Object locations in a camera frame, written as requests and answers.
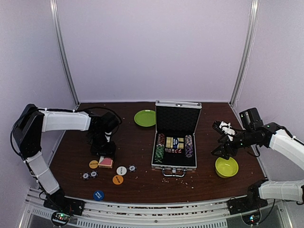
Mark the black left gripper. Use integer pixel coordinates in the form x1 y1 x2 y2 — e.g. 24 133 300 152
89 131 117 160

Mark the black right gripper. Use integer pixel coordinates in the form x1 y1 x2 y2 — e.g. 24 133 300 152
211 129 254 160

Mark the red card deck box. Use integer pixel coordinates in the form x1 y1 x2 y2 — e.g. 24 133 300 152
98 156 114 169

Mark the white dealer button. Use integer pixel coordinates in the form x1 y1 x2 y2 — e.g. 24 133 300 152
116 166 128 176

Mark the orange big blind button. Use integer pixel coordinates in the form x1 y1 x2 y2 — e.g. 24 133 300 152
112 175 124 185

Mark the aluminium poker case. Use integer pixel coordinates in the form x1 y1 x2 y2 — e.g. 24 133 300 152
151 100 202 178

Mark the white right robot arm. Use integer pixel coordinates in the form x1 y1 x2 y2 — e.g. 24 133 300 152
211 107 304 212

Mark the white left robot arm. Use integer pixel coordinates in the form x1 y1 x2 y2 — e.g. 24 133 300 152
9 104 122 211

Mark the green bowl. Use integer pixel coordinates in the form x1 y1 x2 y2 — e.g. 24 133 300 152
215 157 239 179

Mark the orange button left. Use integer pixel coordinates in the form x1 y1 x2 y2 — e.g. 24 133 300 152
89 160 99 169

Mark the dark poker chip leftmost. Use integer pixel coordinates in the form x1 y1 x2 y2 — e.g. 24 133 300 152
82 172 90 180

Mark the purple poker chip stack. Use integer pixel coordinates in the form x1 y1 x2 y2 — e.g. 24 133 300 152
185 135 194 158

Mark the dark poker chip by dealer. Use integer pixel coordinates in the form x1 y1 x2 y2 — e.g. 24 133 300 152
128 165 136 172

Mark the blue small blind button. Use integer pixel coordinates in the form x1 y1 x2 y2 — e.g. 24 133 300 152
93 190 105 201

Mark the row of red dice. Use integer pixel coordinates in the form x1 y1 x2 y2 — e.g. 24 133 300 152
165 148 183 154

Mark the green plate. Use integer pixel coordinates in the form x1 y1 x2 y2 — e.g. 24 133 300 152
134 110 156 127

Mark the green poker chip stack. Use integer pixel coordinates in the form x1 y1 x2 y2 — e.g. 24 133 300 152
154 144 164 163

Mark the red-black poker chip stack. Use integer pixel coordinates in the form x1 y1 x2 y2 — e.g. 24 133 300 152
157 133 165 146

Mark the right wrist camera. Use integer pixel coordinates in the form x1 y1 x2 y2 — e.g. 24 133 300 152
212 121 236 137

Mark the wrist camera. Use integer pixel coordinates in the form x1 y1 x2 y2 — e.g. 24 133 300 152
102 112 119 133
212 121 236 137

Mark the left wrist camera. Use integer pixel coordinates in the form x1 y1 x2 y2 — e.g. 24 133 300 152
102 112 119 133

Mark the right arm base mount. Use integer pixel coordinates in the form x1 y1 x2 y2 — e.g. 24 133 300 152
227 196 268 215

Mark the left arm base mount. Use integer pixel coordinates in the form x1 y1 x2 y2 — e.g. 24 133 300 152
43 195 85 216

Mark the aluminium front rail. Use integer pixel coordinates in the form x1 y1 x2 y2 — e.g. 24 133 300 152
23 187 293 228

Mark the aluminium corner post right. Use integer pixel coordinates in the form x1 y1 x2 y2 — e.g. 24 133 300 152
230 0 260 108

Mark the aluminium corner post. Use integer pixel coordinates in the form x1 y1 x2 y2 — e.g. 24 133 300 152
230 0 260 108
49 0 80 106

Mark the aluminium corner post left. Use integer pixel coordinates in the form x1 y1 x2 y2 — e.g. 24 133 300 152
49 0 80 106

